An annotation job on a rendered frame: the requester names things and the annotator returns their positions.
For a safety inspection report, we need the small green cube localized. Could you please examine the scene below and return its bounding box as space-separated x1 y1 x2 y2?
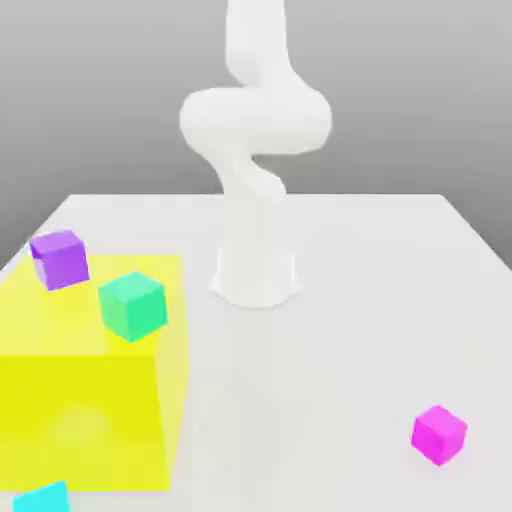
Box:
97 270 169 344

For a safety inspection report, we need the small purple cube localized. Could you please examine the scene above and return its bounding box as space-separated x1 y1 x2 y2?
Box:
28 229 91 292

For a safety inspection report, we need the small magenta cube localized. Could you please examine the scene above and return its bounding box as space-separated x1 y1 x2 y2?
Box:
410 404 469 468

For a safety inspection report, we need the small cyan cube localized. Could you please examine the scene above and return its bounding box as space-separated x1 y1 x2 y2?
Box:
10 479 72 512

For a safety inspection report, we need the large yellow box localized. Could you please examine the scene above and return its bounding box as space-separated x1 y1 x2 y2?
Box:
0 254 191 493

